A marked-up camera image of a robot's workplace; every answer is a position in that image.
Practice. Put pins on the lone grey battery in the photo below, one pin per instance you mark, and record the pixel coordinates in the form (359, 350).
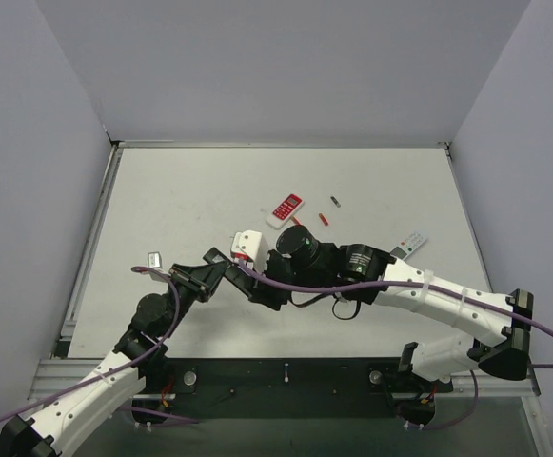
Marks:
(335, 201)

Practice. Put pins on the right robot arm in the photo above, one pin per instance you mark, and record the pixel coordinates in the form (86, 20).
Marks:
(493, 330)

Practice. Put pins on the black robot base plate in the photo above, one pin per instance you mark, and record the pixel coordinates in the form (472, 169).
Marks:
(275, 388)

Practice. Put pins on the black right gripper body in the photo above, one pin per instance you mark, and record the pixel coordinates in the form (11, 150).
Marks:
(264, 284)

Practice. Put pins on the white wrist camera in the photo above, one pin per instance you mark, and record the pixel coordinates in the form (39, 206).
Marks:
(155, 260)
(250, 246)

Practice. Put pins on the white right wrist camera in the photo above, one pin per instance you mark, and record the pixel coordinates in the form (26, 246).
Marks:
(250, 246)

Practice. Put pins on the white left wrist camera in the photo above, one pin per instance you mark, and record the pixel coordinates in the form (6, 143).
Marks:
(155, 260)

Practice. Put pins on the white remote control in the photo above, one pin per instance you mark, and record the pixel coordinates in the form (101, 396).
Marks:
(406, 247)

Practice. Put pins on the red and white remote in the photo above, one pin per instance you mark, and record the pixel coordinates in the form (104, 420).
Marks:
(284, 212)

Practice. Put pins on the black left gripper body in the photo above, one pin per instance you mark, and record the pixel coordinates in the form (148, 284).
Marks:
(187, 282)

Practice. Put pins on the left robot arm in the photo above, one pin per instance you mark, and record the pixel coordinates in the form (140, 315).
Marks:
(66, 419)

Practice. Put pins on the black remote control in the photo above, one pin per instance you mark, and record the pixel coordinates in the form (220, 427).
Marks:
(243, 282)

